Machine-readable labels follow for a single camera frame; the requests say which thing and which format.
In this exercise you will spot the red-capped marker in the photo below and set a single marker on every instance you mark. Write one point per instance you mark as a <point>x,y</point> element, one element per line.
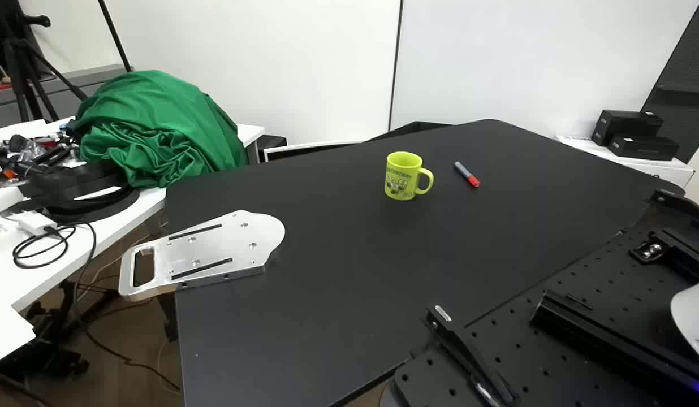
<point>470,177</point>

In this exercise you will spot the yellow-green mug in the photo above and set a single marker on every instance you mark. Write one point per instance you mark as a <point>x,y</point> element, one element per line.
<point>407,177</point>

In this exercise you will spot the silver metal mounting plate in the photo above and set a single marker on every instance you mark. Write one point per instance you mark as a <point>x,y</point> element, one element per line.
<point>227,244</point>

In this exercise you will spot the green cloth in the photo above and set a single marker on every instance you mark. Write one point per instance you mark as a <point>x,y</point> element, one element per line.
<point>157,126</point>

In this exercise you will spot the black round headset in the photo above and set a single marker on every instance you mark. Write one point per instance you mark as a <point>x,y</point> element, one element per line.
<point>85,192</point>

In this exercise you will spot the black perforated breadboard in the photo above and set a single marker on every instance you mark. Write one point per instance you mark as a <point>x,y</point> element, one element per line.
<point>628,282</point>

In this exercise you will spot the black box on shelf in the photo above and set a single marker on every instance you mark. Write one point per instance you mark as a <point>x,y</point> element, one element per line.
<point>634,133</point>

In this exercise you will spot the white side table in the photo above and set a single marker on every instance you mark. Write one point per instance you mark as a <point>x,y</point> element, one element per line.
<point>53,261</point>

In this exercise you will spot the black tripod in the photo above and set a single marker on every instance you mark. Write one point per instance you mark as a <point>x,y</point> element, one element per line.
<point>26,67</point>

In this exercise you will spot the black rail on breadboard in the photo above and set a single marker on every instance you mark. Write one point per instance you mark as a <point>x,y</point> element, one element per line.
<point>653,366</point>

